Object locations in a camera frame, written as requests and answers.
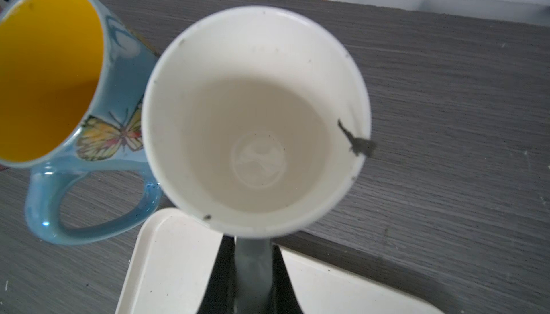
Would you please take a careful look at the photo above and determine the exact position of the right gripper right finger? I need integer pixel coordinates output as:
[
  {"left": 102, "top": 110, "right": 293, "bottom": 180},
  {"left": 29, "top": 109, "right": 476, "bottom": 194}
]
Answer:
[{"left": 272, "top": 245, "right": 303, "bottom": 314}]

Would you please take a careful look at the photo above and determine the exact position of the beige serving tray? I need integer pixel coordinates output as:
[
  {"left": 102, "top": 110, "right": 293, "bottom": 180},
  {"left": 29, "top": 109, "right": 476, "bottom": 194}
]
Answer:
[{"left": 116, "top": 208, "right": 439, "bottom": 313}]

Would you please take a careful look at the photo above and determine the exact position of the light blue butterfly mug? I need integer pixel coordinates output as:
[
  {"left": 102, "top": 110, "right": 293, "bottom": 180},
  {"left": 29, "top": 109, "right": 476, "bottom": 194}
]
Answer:
[{"left": 1, "top": 0, "right": 163, "bottom": 245}]

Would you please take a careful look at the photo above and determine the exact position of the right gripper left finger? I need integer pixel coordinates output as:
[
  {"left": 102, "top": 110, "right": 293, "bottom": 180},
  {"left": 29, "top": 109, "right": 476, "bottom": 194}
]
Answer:
[{"left": 197, "top": 235, "right": 235, "bottom": 314}]

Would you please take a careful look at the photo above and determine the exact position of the grey ceramic mug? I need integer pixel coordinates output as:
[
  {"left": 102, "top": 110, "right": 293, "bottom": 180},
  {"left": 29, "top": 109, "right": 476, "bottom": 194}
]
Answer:
[{"left": 142, "top": 6, "right": 377, "bottom": 313}]

